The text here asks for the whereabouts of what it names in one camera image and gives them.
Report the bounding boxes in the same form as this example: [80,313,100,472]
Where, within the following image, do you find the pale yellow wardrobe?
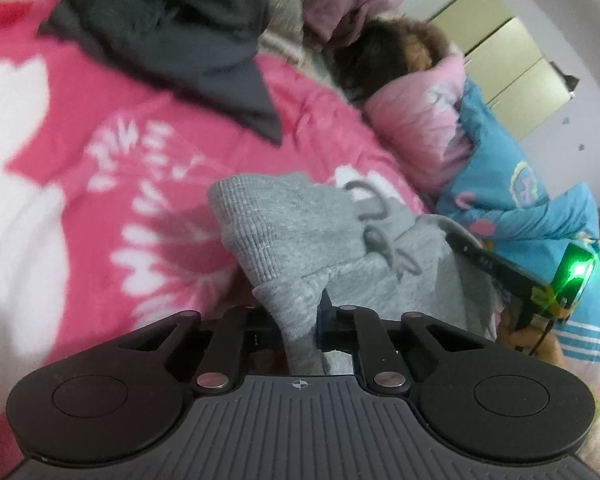
[430,0,581,143]

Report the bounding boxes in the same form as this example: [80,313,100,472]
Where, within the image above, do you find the pink floral bed blanket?
[0,0,436,466]

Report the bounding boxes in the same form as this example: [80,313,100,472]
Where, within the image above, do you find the beige fluffy cloth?
[257,0,311,68]

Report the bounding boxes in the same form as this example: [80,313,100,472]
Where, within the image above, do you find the dark grey garment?
[39,0,287,147]

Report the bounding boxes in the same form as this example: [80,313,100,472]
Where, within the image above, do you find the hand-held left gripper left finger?
[112,306,287,395]

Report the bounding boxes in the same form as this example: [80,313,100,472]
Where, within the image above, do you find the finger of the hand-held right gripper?
[442,227,537,302]

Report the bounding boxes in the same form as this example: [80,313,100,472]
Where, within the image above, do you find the blue and pink quilt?
[365,52,600,401]

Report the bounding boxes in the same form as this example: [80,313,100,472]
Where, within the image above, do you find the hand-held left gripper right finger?
[318,304,487,397]

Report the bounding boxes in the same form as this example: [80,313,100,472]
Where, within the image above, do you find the grey sweatpants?
[207,172,506,376]

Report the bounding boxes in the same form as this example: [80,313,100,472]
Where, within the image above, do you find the person's right hand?
[500,310,571,362]

